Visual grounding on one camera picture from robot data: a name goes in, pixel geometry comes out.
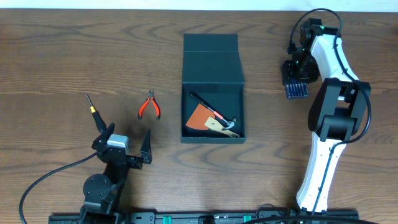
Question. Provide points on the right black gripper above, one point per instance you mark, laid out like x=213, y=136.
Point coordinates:
x=288, y=73

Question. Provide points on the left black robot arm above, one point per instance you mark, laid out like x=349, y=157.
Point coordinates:
x=103, y=191

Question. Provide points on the orange scraper wooden handle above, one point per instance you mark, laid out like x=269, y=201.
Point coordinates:
x=203, y=119

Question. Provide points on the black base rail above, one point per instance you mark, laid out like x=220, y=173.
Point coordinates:
x=168, y=218

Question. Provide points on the blue screwdriver set case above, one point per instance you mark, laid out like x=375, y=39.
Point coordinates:
x=296, y=90

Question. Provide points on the dark green open box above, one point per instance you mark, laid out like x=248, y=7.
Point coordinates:
x=212, y=69

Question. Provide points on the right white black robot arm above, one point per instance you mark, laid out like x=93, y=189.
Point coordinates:
x=338, y=108

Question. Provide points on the black yellow screwdriver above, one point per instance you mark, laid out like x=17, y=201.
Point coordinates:
x=100, y=124

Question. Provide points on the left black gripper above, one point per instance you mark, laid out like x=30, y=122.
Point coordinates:
x=130, y=160

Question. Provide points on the steel claw hammer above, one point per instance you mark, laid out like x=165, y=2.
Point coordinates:
x=229, y=122

